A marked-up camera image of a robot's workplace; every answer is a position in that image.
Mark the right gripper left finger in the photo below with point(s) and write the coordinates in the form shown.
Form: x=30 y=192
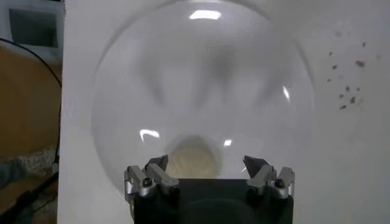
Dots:
x=164 y=179

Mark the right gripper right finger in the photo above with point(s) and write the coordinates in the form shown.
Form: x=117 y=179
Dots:
x=262 y=178

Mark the white steamed baozi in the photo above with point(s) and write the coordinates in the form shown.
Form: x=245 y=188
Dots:
x=192 y=161

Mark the white round plate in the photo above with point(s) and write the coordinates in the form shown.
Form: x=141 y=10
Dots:
x=213 y=91

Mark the black floor bar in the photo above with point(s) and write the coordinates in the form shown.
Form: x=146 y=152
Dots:
x=27 y=196

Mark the dark crumbs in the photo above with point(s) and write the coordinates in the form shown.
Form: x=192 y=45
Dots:
x=360 y=63

